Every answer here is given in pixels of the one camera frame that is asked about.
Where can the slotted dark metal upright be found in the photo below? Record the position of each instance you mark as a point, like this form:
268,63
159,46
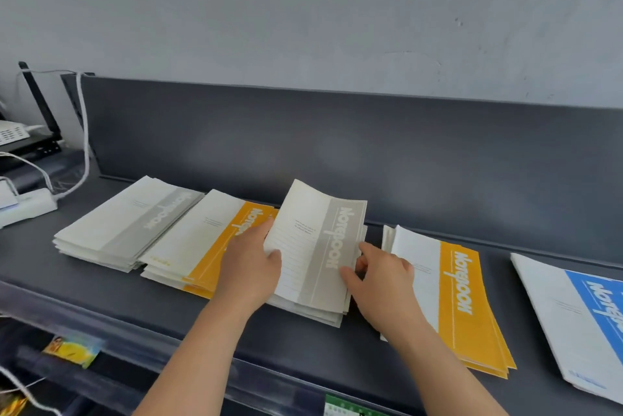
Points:
78,104

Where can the clear plastic price rail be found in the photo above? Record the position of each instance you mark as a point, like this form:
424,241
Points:
146,347

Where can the person's left hand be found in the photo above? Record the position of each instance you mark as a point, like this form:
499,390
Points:
248,274

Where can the yellow white price tag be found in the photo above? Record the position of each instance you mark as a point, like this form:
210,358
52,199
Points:
345,406

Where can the black router antenna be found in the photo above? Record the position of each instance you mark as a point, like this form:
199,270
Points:
41,99

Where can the small orange notebook stack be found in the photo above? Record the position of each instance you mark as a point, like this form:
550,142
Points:
194,235
462,304

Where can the white vented device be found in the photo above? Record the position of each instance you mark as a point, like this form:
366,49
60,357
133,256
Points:
12,132

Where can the white power strip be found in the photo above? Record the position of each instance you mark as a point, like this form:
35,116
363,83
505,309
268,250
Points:
34,204

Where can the dark grey back panel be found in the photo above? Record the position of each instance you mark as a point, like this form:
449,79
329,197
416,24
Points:
389,153

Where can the person's right forearm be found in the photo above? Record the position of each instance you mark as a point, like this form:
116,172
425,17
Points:
448,377

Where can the yellow brown snack packet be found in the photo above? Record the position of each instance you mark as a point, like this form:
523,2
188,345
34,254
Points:
12,405

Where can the small blue notebook stack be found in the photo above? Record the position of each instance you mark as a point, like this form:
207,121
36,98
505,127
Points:
559,313

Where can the black router body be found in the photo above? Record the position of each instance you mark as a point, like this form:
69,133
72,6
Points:
34,145

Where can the person's right hand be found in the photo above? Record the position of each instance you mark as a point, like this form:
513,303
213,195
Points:
389,299

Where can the person's left forearm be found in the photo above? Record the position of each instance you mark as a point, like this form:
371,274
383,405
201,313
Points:
194,367

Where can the small grey notebook stack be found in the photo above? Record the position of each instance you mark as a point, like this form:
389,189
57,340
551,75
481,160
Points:
311,313
316,235
121,221

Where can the yellow blue snack packet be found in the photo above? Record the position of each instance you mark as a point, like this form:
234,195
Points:
73,350

